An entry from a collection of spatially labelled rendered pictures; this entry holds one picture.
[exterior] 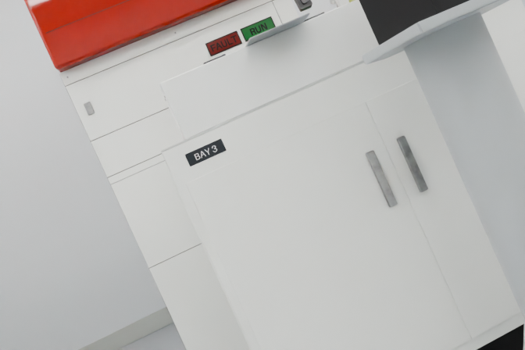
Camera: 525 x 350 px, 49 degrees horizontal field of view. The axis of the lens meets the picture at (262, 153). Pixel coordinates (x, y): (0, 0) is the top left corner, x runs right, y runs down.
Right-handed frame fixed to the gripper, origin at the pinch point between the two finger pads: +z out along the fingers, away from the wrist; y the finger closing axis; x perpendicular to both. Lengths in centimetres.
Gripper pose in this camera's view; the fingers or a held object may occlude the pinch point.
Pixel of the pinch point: (302, 1)
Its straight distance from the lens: 144.8
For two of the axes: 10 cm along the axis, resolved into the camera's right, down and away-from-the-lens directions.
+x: 9.0, -4.1, 1.4
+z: 4.3, 8.8, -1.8
